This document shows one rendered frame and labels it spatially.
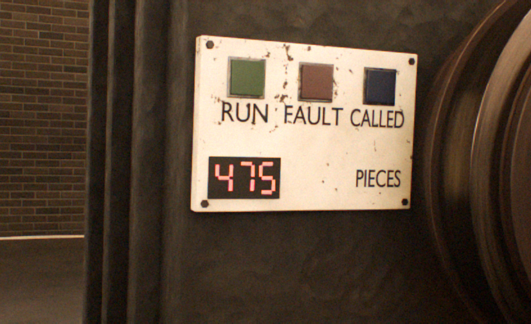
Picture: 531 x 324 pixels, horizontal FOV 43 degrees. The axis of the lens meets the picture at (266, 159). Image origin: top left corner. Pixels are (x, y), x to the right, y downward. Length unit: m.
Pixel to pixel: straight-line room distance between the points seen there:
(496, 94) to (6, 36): 6.15
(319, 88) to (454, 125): 0.15
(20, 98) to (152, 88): 5.87
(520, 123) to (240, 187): 0.28
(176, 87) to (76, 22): 6.00
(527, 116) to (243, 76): 0.28
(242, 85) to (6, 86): 5.98
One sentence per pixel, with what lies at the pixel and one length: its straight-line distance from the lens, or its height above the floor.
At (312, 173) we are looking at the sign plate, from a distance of 0.73.
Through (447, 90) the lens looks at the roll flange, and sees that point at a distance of 0.74.
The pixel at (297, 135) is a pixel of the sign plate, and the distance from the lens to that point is 0.72.
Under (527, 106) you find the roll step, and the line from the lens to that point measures 0.70.
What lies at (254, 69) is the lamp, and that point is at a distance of 0.70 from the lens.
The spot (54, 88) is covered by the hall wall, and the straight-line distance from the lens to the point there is 6.65.
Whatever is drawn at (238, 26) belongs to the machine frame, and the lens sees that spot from 0.72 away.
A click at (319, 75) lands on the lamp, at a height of 1.21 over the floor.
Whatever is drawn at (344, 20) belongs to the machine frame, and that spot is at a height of 1.27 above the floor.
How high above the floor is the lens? 1.15
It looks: 3 degrees down
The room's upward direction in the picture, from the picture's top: 2 degrees clockwise
